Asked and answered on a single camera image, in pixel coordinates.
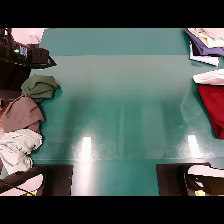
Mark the purple garment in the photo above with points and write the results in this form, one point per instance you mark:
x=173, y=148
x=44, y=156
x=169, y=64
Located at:
x=213, y=50

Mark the white garment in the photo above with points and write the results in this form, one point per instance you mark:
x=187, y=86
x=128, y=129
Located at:
x=203, y=59
x=16, y=148

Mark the cream garment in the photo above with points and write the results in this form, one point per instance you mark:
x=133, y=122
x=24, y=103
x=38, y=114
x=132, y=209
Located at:
x=211, y=35

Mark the brown garment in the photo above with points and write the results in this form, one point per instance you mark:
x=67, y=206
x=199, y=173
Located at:
x=21, y=115

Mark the red garment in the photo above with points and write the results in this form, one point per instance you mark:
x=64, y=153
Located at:
x=213, y=106

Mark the white T-shirt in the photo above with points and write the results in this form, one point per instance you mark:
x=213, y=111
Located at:
x=211, y=77

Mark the green garment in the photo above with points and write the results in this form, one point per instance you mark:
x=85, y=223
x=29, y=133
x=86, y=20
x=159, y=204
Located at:
x=40, y=86

